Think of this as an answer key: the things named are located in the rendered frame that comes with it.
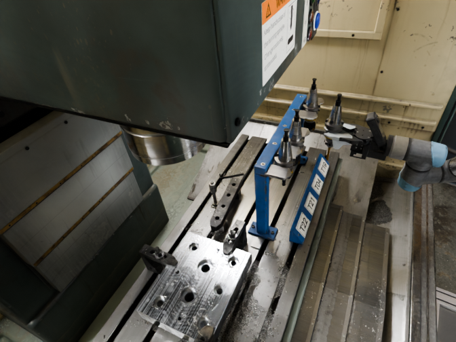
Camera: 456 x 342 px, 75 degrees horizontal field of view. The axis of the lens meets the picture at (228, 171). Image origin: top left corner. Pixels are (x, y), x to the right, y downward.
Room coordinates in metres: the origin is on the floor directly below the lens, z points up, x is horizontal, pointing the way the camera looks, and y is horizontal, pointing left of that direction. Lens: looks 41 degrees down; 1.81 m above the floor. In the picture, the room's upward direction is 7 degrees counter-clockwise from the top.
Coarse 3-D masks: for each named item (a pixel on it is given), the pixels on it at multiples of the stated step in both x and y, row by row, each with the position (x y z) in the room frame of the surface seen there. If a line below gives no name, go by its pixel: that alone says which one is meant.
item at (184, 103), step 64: (0, 0) 0.44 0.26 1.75; (64, 0) 0.39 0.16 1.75; (128, 0) 0.34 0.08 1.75; (192, 0) 0.30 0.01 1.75; (256, 0) 0.38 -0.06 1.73; (0, 64) 0.49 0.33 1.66; (64, 64) 0.41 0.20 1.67; (128, 64) 0.35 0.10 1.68; (192, 64) 0.31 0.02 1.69; (256, 64) 0.37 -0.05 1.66; (192, 128) 0.32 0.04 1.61
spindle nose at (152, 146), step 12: (132, 132) 0.44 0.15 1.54; (144, 132) 0.43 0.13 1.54; (132, 144) 0.44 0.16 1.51; (144, 144) 0.43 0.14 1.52; (156, 144) 0.42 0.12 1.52; (168, 144) 0.42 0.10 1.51; (180, 144) 0.43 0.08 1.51; (192, 144) 0.44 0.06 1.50; (204, 144) 0.47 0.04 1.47; (144, 156) 0.43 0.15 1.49; (156, 156) 0.42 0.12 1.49; (168, 156) 0.42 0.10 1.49; (180, 156) 0.43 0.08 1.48; (192, 156) 0.44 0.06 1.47
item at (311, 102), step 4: (316, 88) 0.97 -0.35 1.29; (312, 92) 0.97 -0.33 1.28; (316, 92) 0.97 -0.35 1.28; (308, 96) 0.98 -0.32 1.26; (312, 96) 0.96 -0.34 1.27; (316, 96) 0.97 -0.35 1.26; (308, 100) 0.97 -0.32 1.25; (312, 100) 0.96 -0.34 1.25; (316, 100) 0.96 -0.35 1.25; (308, 104) 0.97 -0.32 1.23; (312, 104) 0.96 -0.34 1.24; (316, 104) 0.96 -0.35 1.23
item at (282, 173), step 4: (272, 164) 0.68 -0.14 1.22; (268, 168) 0.66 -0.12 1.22; (272, 168) 0.66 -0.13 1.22; (276, 168) 0.66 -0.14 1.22; (280, 168) 0.66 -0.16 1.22; (284, 168) 0.65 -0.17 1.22; (288, 168) 0.65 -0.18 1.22; (268, 172) 0.65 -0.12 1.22; (272, 172) 0.64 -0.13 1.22; (276, 172) 0.64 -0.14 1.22; (280, 172) 0.64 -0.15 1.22; (284, 172) 0.64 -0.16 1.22; (288, 172) 0.64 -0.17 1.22; (272, 176) 0.63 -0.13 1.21; (276, 176) 0.63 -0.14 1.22; (280, 176) 0.62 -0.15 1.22; (284, 176) 0.62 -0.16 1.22; (288, 176) 0.62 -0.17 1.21
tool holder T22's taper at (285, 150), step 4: (288, 140) 0.69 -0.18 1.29; (280, 144) 0.69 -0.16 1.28; (284, 144) 0.68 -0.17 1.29; (288, 144) 0.68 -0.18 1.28; (280, 148) 0.69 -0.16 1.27; (284, 148) 0.68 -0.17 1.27; (288, 148) 0.68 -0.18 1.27; (280, 152) 0.68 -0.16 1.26; (284, 152) 0.68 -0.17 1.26; (288, 152) 0.68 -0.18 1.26; (280, 156) 0.68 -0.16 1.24; (284, 156) 0.67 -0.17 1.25; (288, 156) 0.67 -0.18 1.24; (280, 160) 0.68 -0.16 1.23; (284, 160) 0.67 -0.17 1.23; (288, 160) 0.67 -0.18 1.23
